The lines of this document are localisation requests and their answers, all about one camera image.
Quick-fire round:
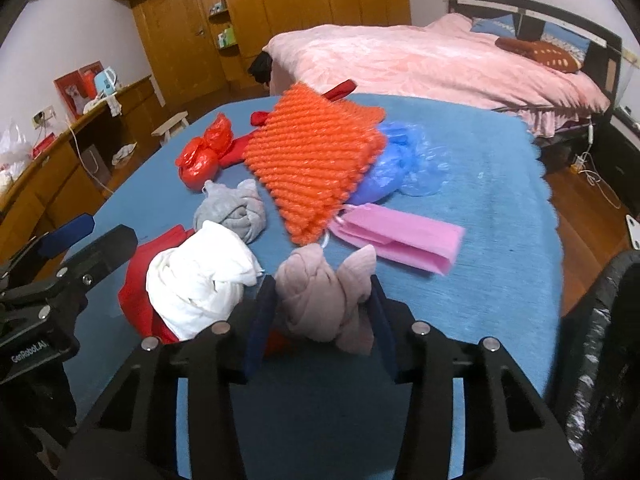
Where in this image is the trash bin with black liner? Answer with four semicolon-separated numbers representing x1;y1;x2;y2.
554;249;640;480

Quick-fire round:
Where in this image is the dark cloth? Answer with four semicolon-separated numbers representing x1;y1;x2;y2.
248;52;274;87

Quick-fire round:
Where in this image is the white charging cable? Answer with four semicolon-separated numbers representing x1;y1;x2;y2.
580;152;622;209

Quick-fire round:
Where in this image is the small red box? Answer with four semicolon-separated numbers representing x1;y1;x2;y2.
32;132;57;159

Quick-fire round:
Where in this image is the orange foam net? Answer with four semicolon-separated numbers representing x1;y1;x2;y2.
243;81;387;245

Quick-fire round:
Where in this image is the brown dotted pillow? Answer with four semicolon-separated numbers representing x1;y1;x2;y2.
495;36;584;74

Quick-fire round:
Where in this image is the pink folded paper bag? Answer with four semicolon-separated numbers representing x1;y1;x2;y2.
329;203;467;277

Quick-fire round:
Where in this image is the red cloth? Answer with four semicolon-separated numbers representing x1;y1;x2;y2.
118;225;202;345

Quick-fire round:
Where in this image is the red cloth bag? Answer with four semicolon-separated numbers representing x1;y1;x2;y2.
219;79;359;170

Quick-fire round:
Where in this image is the red plastic bag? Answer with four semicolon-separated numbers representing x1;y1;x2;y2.
175;113;235;191

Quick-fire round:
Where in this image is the red picture box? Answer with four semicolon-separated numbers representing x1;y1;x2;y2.
53;61;105;117

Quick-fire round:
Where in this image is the blue plastic bag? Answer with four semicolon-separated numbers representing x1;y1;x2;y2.
350;121;453;206

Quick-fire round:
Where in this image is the white desk cable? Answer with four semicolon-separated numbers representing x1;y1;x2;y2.
66;119;115;197

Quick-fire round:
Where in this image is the white knotted cloth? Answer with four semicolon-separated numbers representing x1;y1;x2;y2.
146;220;265;341

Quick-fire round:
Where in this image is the white crumpled cloth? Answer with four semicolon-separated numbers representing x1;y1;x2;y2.
110;142;139;166

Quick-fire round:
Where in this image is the white plastic bag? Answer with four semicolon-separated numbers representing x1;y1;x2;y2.
0;119;34;173

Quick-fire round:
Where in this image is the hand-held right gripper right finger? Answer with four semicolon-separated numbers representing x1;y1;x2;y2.
367;275;586;480

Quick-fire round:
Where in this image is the beige knotted cloth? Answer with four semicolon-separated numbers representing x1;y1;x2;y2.
274;243;377;356

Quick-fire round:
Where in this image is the blue table cover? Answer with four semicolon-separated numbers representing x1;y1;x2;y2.
65;92;567;480

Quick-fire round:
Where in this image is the bed with pink cover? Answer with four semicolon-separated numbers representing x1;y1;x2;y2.
262;12;612;137

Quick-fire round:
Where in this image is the grey knotted cloth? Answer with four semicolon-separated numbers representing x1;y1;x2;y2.
193;178;266;245

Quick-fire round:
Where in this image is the dark wooden bed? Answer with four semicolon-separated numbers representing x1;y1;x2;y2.
447;0;624;141

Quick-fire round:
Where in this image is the light blue kettle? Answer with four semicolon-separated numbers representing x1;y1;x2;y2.
94;70;122;98

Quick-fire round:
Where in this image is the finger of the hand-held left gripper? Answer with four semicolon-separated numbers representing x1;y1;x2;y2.
0;214;96;287
0;225;139;322

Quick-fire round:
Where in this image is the wooden desk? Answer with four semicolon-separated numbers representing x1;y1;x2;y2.
0;74;167;246

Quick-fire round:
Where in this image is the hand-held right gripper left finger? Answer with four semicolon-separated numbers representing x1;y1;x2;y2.
57;276;278;480

